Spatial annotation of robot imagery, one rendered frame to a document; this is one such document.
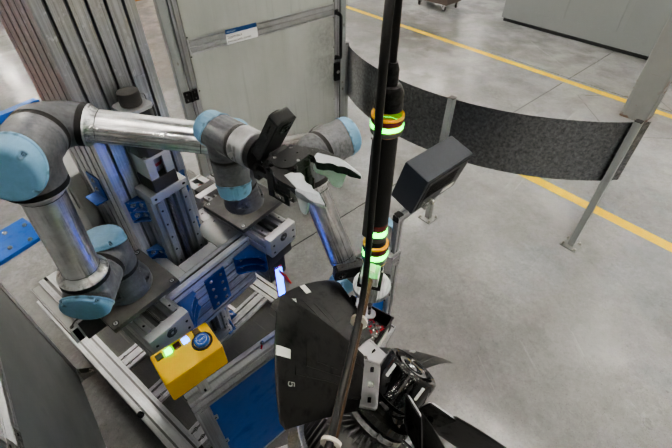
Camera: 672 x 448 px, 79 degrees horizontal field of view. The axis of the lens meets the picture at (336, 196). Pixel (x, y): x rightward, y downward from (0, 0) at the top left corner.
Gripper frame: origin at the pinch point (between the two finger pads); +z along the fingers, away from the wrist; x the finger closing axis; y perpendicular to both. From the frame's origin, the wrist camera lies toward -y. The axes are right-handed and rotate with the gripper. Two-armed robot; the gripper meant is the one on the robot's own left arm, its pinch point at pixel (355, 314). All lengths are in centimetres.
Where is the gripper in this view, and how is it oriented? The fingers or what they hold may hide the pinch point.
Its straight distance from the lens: 107.2
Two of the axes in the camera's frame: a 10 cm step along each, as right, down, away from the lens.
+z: -2.1, 6.4, -7.4
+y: 9.7, 2.2, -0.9
